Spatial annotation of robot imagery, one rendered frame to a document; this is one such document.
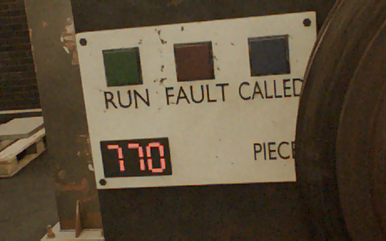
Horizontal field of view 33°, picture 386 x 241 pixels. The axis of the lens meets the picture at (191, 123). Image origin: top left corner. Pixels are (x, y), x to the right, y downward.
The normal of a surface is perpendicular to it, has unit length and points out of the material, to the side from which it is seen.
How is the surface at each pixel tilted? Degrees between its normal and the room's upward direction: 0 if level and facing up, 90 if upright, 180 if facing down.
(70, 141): 90
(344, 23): 90
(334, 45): 90
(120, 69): 90
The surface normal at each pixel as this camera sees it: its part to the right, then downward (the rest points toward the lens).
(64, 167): -0.19, 0.24
